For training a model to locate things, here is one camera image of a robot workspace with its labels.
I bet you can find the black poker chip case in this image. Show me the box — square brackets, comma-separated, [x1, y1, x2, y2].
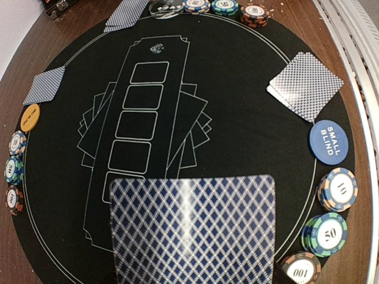
[41, 0, 78, 20]

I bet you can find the clear round dealer button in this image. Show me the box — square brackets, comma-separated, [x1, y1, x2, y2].
[149, 0, 184, 20]

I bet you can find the yellow big blind button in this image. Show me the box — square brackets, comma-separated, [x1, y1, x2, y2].
[20, 104, 40, 133]

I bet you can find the blue patterned card deck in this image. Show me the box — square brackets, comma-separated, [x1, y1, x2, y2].
[110, 175, 275, 283]

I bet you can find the card dealt to small blind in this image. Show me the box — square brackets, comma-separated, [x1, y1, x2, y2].
[269, 52, 344, 120]

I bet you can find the blue white chip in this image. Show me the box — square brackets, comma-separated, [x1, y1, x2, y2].
[182, 0, 211, 15]
[8, 130, 27, 157]
[317, 167, 358, 213]

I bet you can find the brown chip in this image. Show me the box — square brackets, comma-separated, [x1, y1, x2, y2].
[6, 185, 24, 215]
[281, 251, 322, 284]
[240, 3, 269, 28]

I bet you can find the blue small blind button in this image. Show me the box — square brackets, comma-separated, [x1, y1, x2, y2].
[309, 120, 349, 166]

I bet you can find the card dealt to dealer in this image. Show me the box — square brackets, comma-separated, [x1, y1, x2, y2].
[104, 0, 149, 33]

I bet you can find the round black poker mat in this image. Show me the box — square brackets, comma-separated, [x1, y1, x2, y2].
[11, 11, 356, 284]

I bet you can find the green chip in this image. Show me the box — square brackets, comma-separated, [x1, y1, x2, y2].
[4, 156, 24, 185]
[300, 212, 348, 257]
[211, 0, 239, 16]

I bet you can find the card dealt to big blind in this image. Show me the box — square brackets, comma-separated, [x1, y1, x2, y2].
[23, 66, 65, 105]

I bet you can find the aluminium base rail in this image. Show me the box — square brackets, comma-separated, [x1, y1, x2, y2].
[314, 1, 378, 283]

